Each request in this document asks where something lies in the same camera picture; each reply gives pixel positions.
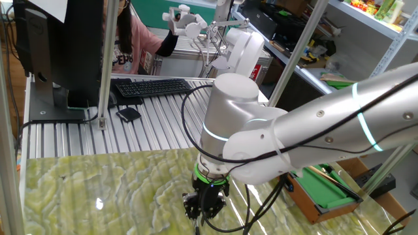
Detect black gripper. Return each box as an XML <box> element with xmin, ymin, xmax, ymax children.
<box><xmin>182</xmin><ymin>176</ymin><xmax>230</xmax><ymax>227</ymax></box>

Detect black sleeved forearm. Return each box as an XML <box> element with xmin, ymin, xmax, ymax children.
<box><xmin>155</xmin><ymin>29</ymin><xmax>180</xmax><ymax>58</ymax></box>

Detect green marble pattern mat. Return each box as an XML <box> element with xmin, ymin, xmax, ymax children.
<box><xmin>22</xmin><ymin>146</ymin><xmax>406</xmax><ymax>235</ymax></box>

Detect mini pool table toy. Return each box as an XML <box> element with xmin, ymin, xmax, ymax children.
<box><xmin>283</xmin><ymin>163</ymin><xmax>364</xmax><ymax>225</ymax></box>

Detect black wallet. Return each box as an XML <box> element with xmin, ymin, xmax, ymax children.
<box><xmin>116</xmin><ymin>106</ymin><xmax>142</xmax><ymax>123</ymax></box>

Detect black keyboard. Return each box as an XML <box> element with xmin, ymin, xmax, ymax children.
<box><xmin>115</xmin><ymin>78</ymin><xmax>194</xmax><ymax>99</ymax></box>

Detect black mouse pad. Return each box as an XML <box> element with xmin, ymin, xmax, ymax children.
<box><xmin>109</xmin><ymin>78</ymin><xmax>144</xmax><ymax>107</ymax></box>

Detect wooden cue stick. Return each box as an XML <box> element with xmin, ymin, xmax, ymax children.
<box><xmin>308</xmin><ymin>165</ymin><xmax>362</xmax><ymax>200</ymax></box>

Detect silver aluminium case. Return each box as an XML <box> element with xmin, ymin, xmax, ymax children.
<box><xmin>150</xmin><ymin>27</ymin><xmax>274</xmax><ymax>79</ymax></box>

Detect white red carton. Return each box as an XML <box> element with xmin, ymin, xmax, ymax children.
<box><xmin>140</xmin><ymin>48</ymin><xmax>155</xmax><ymax>74</ymax></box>

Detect person in pink shirt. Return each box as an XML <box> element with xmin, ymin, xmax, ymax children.
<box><xmin>103</xmin><ymin>0</ymin><xmax>166</xmax><ymax>75</ymax></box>

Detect black plastic stand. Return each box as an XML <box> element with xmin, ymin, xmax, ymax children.
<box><xmin>354</xmin><ymin>163</ymin><xmax>396</xmax><ymax>199</ymax></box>

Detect silver articulated stand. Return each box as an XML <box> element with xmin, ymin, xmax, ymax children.
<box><xmin>195</xmin><ymin>18</ymin><xmax>251</xmax><ymax>78</ymax></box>

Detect brown cardboard box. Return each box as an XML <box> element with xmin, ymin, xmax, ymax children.
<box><xmin>336</xmin><ymin>157</ymin><xmax>412</xmax><ymax>227</ymax></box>

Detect black storage case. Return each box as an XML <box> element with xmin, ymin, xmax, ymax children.
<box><xmin>240</xmin><ymin>5</ymin><xmax>306</xmax><ymax>43</ymax></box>

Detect black computer monitor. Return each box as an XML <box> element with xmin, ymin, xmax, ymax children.
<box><xmin>12</xmin><ymin>0</ymin><xmax>105</xmax><ymax>123</ymax></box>

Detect white metal shelf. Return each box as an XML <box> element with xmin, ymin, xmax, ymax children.
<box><xmin>233</xmin><ymin>0</ymin><xmax>418</xmax><ymax>95</ymax></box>

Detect white paper note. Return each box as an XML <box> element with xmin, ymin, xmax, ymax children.
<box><xmin>27</xmin><ymin>0</ymin><xmax>69</xmax><ymax>24</ymax></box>

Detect red yellow snack packs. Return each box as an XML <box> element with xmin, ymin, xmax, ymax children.
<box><xmin>351</xmin><ymin>0</ymin><xmax>376</xmax><ymax>16</ymax></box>

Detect pale drink bottle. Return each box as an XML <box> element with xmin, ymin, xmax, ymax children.
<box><xmin>383</xmin><ymin>0</ymin><xmax>406</xmax><ymax>24</ymax></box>

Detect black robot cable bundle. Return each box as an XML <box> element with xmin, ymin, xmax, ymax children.
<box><xmin>180</xmin><ymin>73</ymin><xmax>418</xmax><ymax>235</ymax></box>

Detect aluminium frame post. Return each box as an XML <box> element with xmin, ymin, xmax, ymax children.
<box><xmin>267</xmin><ymin>0</ymin><xmax>330</xmax><ymax>108</ymax></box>
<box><xmin>97</xmin><ymin>0</ymin><xmax>120</xmax><ymax>131</ymax></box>
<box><xmin>361</xmin><ymin>143</ymin><xmax>416</xmax><ymax>196</ymax></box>
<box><xmin>0</xmin><ymin>48</ymin><xmax>25</xmax><ymax>235</ymax></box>

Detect white teleoperation handle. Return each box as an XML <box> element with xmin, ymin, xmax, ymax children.
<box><xmin>162</xmin><ymin>4</ymin><xmax>208</xmax><ymax>39</ymax></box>

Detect black monitor cable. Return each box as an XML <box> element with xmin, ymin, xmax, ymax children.
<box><xmin>14</xmin><ymin>112</ymin><xmax>99</xmax><ymax>158</ymax></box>

